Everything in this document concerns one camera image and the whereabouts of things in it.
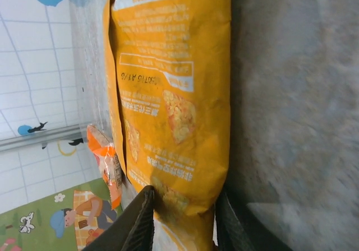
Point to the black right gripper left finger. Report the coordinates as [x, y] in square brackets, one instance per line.
[134, 223]

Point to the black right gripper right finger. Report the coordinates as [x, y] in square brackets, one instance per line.
[232, 228]

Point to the yellow snack bag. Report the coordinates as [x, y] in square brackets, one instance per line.
[174, 66]

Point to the illustrated white paper bag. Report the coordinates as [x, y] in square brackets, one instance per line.
[50, 220]

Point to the small orange snack packet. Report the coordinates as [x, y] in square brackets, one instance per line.
[108, 161]

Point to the black clip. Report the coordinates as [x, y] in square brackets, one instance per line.
[37, 127]
[75, 142]

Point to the small blue round sticker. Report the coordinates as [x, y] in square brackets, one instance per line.
[23, 130]

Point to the aluminium frame post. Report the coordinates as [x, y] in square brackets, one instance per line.
[33, 139]

